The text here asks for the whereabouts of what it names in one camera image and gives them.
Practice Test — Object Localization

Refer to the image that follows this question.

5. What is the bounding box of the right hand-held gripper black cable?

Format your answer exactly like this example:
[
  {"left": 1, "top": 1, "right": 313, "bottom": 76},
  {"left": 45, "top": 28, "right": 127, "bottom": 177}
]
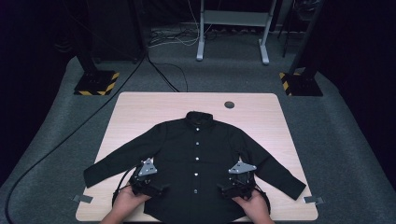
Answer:
[{"left": 253, "top": 182, "right": 272, "bottom": 216}]

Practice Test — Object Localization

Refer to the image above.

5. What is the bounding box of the hand-held gripper black cable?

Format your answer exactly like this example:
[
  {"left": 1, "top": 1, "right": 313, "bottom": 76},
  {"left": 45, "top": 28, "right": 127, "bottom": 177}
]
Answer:
[
  {"left": 253, "top": 182, "right": 272, "bottom": 216},
  {"left": 111, "top": 167, "right": 139, "bottom": 208}
]

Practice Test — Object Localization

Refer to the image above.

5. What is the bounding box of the thin looped black floor cable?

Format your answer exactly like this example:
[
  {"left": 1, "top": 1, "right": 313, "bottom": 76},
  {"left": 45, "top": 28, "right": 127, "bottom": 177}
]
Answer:
[{"left": 153, "top": 63, "right": 190, "bottom": 93}]

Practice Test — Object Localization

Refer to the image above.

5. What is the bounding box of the black button-up shirt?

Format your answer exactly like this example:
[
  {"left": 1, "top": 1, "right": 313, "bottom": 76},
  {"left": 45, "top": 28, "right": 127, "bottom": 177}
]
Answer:
[{"left": 83, "top": 110, "right": 307, "bottom": 224}]

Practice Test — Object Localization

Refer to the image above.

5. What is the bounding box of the white metal desk frame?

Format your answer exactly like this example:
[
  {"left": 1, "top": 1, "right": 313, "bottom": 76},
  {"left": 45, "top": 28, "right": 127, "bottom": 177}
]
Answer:
[{"left": 195, "top": 0, "right": 278, "bottom": 65}]

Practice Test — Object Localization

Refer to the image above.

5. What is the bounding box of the grey table edge tab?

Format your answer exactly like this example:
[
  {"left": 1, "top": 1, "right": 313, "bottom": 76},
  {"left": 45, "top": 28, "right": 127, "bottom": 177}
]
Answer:
[
  {"left": 303, "top": 195, "right": 325, "bottom": 205},
  {"left": 72, "top": 194, "right": 94, "bottom": 204}
]

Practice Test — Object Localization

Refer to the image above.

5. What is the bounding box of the black stand with hazard-striped base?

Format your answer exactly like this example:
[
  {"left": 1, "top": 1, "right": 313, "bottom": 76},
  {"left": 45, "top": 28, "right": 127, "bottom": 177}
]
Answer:
[
  {"left": 278, "top": 0, "right": 326, "bottom": 97},
  {"left": 73, "top": 36, "right": 120, "bottom": 97}
]

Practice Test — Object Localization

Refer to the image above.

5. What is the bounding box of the short black floor cable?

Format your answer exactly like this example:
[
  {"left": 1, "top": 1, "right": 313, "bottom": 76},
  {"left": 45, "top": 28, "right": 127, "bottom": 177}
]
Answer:
[{"left": 146, "top": 54, "right": 181, "bottom": 93}]

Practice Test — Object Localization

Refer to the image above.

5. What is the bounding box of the black cabinet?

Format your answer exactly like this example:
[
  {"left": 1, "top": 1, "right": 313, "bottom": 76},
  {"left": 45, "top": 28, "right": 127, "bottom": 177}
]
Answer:
[{"left": 87, "top": 0, "right": 148, "bottom": 63}]

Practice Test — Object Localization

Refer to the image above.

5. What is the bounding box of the person's left hand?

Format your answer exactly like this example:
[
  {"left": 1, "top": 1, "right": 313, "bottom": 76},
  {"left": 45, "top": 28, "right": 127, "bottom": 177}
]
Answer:
[{"left": 106, "top": 185, "right": 152, "bottom": 218}]

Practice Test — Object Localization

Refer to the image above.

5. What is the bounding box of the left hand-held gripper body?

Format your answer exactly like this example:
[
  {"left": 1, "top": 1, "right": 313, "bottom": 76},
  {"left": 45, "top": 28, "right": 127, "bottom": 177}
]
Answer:
[{"left": 129, "top": 158, "right": 159, "bottom": 198}]

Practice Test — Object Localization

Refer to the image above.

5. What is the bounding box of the tangle of floor cables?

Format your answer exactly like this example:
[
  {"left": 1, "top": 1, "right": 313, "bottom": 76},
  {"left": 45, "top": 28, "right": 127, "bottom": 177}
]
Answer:
[{"left": 148, "top": 26, "right": 200, "bottom": 49}]

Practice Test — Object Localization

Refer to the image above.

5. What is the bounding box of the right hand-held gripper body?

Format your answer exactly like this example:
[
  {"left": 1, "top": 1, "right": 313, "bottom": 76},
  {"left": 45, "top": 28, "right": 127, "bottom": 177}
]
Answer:
[{"left": 228, "top": 161, "right": 258, "bottom": 200}]

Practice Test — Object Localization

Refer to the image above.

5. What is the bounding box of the left hand-held gripper black cable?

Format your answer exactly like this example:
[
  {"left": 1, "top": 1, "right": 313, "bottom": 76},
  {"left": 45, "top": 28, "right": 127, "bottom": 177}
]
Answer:
[{"left": 111, "top": 167, "right": 139, "bottom": 208}]

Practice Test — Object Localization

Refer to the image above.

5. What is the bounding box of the long thick black floor cable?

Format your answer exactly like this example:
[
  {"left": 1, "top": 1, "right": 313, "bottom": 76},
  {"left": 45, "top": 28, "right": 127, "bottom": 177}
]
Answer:
[{"left": 3, "top": 52, "right": 149, "bottom": 224}]

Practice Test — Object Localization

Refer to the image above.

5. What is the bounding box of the person's right hand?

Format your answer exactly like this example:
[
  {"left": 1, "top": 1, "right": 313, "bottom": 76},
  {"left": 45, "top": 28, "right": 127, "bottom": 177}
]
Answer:
[{"left": 233, "top": 189, "right": 272, "bottom": 219}]

